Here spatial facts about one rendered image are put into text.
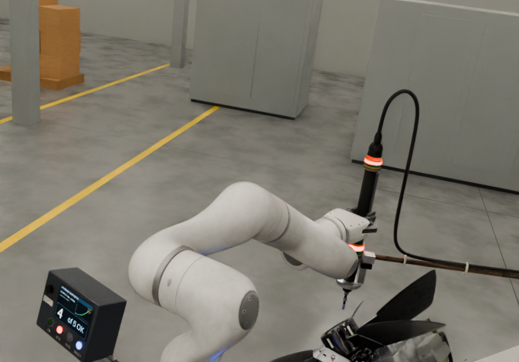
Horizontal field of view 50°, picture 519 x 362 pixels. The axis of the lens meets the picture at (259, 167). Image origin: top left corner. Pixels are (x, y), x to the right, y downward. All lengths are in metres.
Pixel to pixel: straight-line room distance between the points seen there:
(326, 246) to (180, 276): 0.38
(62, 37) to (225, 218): 8.52
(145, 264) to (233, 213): 0.16
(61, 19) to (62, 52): 0.49
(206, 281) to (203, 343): 0.09
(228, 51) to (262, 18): 0.73
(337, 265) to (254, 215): 0.32
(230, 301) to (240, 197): 0.18
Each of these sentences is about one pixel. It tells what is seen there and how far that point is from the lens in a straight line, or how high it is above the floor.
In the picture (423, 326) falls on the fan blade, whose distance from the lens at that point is 1.57.
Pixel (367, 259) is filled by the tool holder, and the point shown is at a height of 1.53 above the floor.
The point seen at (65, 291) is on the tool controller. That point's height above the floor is 1.23.
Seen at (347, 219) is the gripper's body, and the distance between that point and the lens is 1.38.
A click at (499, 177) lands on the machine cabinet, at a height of 0.18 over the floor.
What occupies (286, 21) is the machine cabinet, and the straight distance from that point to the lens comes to 8.57.
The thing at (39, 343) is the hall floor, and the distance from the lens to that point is 3.65.
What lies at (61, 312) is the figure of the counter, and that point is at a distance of 1.86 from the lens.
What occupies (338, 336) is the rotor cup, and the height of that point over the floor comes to 1.24.
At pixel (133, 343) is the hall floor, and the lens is 3.60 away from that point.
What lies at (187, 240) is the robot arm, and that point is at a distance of 0.91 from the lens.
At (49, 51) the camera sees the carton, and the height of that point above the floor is 0.56.
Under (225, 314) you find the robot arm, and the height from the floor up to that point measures 1.76.
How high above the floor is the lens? 2.24
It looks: 20 degrees down
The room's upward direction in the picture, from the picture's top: 7 degrees clockwise
